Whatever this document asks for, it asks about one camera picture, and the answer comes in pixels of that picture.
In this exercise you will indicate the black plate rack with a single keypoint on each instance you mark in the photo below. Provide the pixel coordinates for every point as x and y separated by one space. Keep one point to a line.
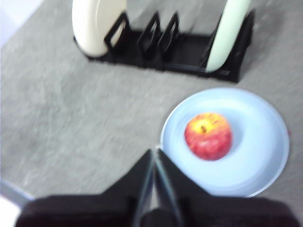
189 49

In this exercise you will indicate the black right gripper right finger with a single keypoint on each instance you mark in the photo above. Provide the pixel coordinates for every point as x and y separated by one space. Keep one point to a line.
201 208

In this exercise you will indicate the blue plate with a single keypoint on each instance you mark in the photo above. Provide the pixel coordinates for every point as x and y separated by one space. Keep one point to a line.
255 160

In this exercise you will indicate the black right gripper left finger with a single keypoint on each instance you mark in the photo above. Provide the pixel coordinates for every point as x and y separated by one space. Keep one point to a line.
113 205

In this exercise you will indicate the beige plate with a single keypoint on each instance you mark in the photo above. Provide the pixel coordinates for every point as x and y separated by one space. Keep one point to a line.
87 28

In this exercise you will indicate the green plate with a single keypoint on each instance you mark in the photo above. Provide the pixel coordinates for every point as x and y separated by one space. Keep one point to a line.
227 35

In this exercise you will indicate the red apple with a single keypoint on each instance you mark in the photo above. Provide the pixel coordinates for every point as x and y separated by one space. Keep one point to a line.
208 137

